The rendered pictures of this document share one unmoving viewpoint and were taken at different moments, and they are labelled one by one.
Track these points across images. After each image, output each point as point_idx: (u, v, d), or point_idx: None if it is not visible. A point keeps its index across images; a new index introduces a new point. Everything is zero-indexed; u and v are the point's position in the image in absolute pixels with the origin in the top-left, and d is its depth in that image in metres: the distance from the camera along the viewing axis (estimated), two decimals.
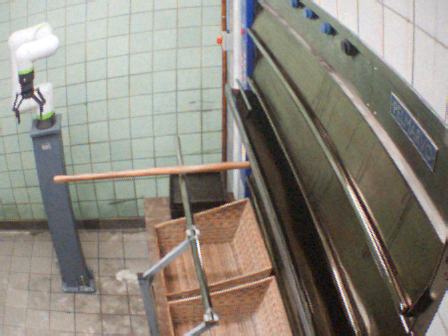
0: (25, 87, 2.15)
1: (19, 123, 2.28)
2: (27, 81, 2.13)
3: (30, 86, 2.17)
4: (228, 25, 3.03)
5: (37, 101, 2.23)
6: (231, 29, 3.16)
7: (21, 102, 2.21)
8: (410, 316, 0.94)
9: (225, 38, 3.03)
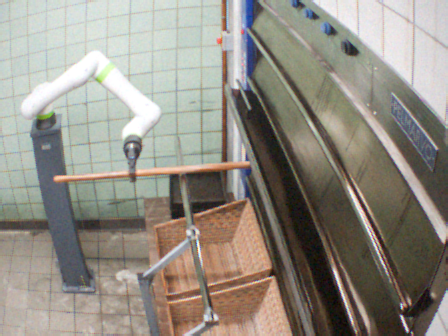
0: (124, 152, 2.55)
1: (133, 181, 2.38)
2: (123, 145, 2.57)
3: (126, 147, 2.54)
4: (228, 25, 3.03)
5: (129, 159, 2.45)
6: (231, 29, 3.16)
7: None
8: (410, 316, 0.94)
9: (225, 38, 3.03)
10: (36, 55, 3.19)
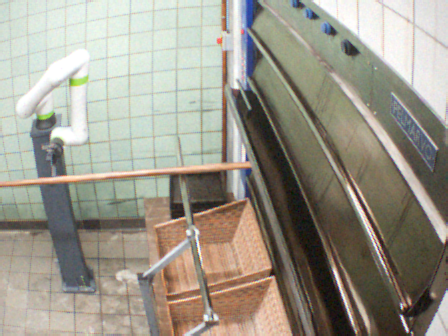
0: None
1: (52, 185, 2.42)
2: None
3: None
4: (228, 25, 3.03)
5: None
6: (231, 29, 3.16)
7: (52, 167, 2.50)
8: (410, 316, 0.94)
9: (225, 38, 3.03)
10: (36, 55, 3.19)
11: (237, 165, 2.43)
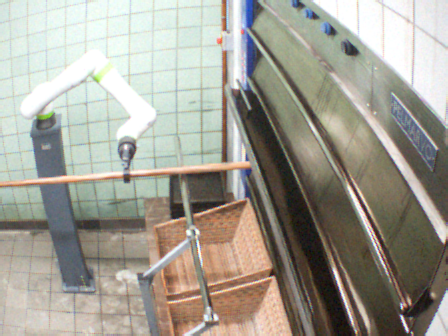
0: None
1: (127, 182, 2.38)
2: (117, 147, 2.57)
3: (120, 148, 2.53)
4: (228, 25, 3.03)
5: None
6: (231, 29, 3.16)
7: (124, 165, 2.48)
8: (410, 316, 0.94)
9: (225, 38, 3.03)
10: (36, 55, 3.19)
11: (237, 165, 2.43)
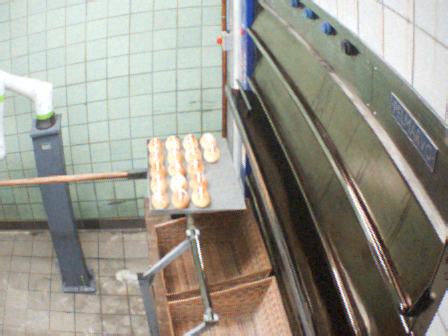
0: None
1: None
2: None
3: None
4: (228, 25, 3.03)
5: None
6: (231, 29, 3.16)
7: None
8: (410, 316, 0.94)
9: (225, 38, 3.03)
10: (36, 55, 3.19)
11: (38, 180, 2.32)
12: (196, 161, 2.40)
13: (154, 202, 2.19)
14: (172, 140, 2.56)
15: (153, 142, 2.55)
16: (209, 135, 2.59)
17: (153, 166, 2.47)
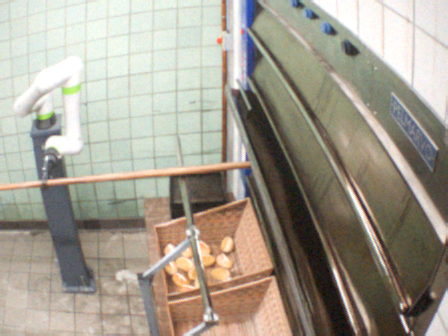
0: None
1: (45, 190, 2.33)
2: (43, 157, 2.52)
3: (44, 158, 2.49)
4: (228, 25, 3.03)
5: None
6: (231, 29, 3.16)
7: (46, 174, 2.44)
8: (410, 316, 0.94)
9: (225, 38, 3.03)
10: (36, 55, 3.19)
11: (137, 174, 2.39)
12: (181, 275, 2.66)
13: None
14: (232, 249, 2.90)
15: (203, 245, 2.87)
16: (171, 247, 2.85)
17: (211, 257, 2.79)
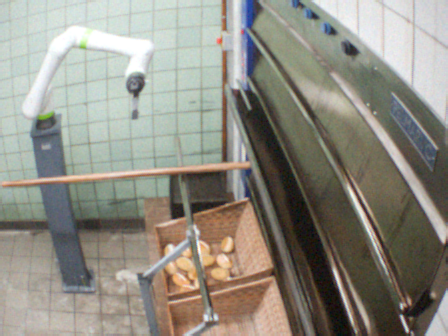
0: (127, 87, 2.45)
1: (135, 118, 2.32)
2: (126, 82, 2.47)
3: (129, 82, 2.43)
4: (228, 25, 3.03)
5: None
6: (231, 29, 3.16)
7: (132, 101, 2.40)
8: (410, 316, 0.94)
9: (225, 38, 3.03)
10: (36, 55, 3.19)
11: None
12: (181, 275, 2.66)
13: None
14: (232, 249, 2.90)
15: (203, 245, 2.87)
16: (171, 247, 2.85)
17: (211, 257, 2.79)
